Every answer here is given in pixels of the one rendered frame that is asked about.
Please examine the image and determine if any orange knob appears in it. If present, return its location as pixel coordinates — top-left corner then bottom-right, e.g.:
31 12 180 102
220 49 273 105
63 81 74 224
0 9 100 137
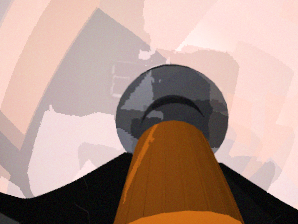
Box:
114 121 243 224

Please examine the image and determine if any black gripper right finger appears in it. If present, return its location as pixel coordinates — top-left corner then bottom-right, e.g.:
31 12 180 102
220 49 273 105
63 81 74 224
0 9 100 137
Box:
218 163 298 224

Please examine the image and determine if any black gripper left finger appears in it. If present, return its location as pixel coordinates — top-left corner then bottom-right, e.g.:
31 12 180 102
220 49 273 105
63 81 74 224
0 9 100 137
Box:
0 152 133 224

